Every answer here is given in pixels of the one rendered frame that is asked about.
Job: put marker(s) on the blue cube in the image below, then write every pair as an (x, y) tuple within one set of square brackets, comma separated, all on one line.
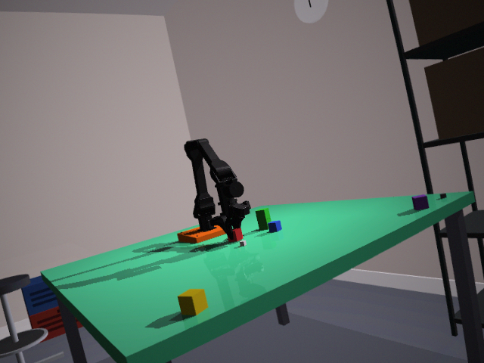
[(274, 226)]

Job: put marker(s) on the yellow cube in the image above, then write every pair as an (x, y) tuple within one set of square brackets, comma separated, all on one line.
[(192, 302)]

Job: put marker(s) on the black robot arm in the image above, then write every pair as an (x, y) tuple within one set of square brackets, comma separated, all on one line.
[(225, 179)]

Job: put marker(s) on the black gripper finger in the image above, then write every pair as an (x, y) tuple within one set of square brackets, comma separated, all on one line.
[(237, 222), (227, 228)]

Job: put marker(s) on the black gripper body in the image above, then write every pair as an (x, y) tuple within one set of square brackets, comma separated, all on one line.
[(224, 218)]

